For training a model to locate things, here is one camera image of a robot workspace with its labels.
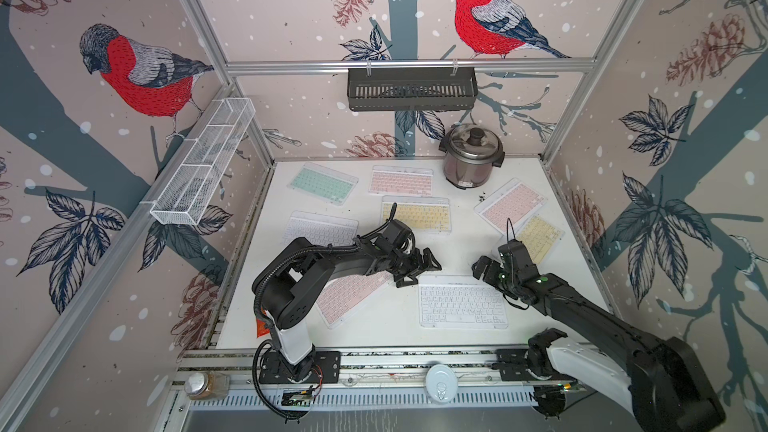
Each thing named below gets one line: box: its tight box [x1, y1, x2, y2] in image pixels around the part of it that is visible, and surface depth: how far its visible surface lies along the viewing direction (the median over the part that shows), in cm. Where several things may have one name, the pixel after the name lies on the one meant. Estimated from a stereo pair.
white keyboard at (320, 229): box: [281, 210, 359, 245], surface depth 103 cm
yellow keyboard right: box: [514, 213, 566, 265], surface depth 100 cm
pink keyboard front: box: [316, 270, 395, 329], surface depth 87 cm
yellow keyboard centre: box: [381, 195, 452, 233], surface depth 106 cm
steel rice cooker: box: [438, 123, 505, 190], surface depth 103 cm
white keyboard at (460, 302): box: [418, 274, 509, 329], surface depth 85 cm
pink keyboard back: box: [368, 165, 434, 196], surface depth 116 cm
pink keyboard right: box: [474, 177, 548, 235], surface depth 109 cm
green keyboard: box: [287, 162, 359, 206], surface depth 116 cm
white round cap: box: [425, 363, 459, 403], surface depth 68 cm
